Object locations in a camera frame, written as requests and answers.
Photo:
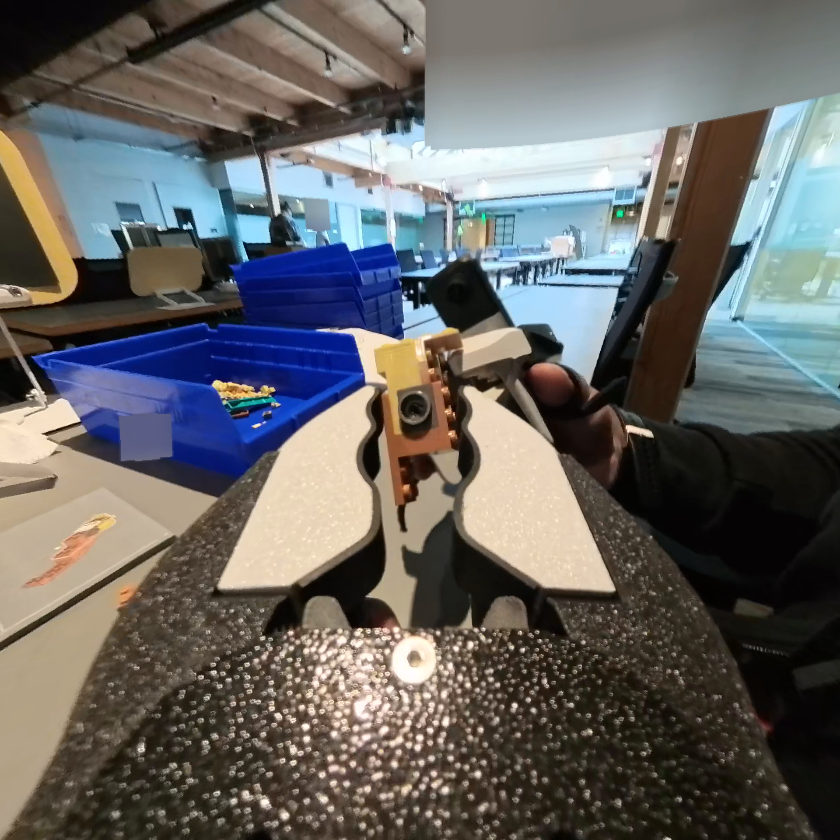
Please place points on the brown and tan brick assembly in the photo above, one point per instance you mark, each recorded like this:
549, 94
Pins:
410, 449

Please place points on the crumpled white plastic bag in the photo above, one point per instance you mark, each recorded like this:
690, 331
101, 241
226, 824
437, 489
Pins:
26, 433

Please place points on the wooden table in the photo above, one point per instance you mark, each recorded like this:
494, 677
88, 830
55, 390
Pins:
98, 319

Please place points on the wooden post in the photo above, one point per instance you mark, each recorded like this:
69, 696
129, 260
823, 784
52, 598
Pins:
695, 262

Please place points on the blue plastic bin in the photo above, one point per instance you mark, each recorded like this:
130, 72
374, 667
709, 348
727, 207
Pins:
164, 394

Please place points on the small orange brick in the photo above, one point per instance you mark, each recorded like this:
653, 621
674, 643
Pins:
124, 594

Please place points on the yellow framed black screen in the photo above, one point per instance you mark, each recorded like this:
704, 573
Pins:
19, 243

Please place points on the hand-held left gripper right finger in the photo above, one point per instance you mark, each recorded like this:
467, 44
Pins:
531, 518

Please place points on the person's right forearm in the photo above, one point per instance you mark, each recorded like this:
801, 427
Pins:
722, 472

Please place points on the pile of small bricks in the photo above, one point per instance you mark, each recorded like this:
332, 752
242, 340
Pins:
239, 390

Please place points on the grey metal stand base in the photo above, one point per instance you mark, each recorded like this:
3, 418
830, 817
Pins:
23, 482

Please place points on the tan board on stand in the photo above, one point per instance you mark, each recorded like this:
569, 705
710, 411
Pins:
164, 272

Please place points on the grey instruction booklet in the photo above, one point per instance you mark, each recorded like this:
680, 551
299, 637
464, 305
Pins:
65, 564

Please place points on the stack of blue bins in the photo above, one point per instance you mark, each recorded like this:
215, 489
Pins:
315, 289

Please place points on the grey desk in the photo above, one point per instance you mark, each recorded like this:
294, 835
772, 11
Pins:
39, 709

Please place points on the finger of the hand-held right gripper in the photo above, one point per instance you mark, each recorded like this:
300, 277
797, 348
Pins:
530, 407
495, 351

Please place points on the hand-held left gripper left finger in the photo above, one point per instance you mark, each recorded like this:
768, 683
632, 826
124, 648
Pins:
308, 512

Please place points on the person's right hand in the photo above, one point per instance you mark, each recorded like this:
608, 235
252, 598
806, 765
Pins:
577, 433

